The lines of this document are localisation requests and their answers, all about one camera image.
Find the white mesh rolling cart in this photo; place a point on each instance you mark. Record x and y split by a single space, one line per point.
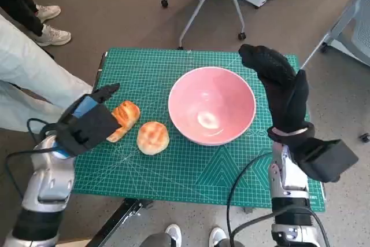
361 27

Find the braided golden toy bread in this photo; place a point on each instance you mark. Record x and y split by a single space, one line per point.
127 111

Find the black caster wheel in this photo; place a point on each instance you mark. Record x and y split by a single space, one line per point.
365 137

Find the person in light trousers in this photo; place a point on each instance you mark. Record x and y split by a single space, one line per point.
29 79

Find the round toy bread bun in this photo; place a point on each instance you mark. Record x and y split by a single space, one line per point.
153 138

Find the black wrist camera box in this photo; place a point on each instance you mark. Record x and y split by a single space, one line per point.
329 163
95 125

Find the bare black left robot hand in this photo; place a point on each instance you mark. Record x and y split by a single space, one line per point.
86 106

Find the grey robot left leg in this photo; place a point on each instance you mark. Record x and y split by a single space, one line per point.
156 241

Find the white robot left foot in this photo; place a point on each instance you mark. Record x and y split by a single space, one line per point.
173 231

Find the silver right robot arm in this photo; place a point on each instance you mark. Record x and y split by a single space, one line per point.
289 177

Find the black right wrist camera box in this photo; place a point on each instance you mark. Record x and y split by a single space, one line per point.
329 163

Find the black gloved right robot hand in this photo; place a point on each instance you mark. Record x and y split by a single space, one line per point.
280 90

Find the pink bowl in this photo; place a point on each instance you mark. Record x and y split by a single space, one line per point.
202 93

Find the green cutting mat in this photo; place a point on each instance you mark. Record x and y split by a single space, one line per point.
173 177

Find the dark robot right leg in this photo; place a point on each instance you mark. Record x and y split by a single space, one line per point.
234 244

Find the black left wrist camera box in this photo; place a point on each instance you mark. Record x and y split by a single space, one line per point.
95 125

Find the white robot foot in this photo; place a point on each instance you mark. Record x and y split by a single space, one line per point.
216 234
173 231

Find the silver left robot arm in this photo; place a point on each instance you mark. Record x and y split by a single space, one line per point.
46 183

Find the white robot right foot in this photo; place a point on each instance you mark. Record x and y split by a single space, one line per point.
216 234

